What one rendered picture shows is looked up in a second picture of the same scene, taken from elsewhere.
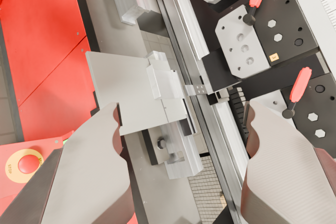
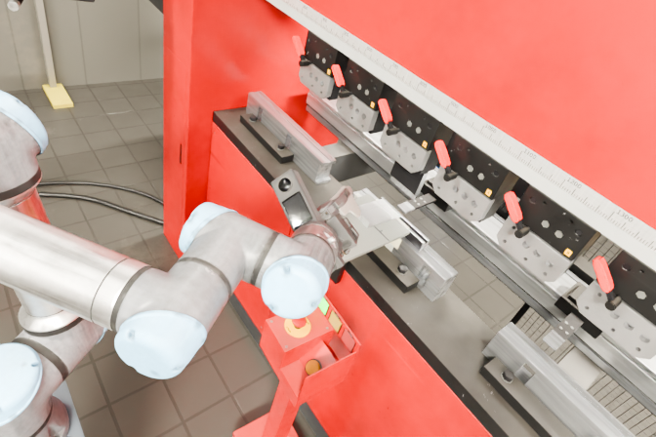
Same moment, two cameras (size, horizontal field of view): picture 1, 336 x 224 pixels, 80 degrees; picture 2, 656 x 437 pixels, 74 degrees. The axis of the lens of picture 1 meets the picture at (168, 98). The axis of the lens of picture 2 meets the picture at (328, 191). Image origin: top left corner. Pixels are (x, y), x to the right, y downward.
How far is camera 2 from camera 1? 0.73 m
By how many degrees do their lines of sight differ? 25
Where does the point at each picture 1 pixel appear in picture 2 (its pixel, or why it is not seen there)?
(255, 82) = not seen: hidden behind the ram
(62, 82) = not seen: hidden behind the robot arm
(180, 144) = (419, 259)
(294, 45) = (429, 129)
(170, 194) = (438, 314)
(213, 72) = (404, 179)
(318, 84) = (457, 144)
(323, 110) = (471, 160)
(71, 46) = (287, 230)
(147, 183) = (405, 308)
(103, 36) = not seen: hidden behind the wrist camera
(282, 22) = (413, 119)
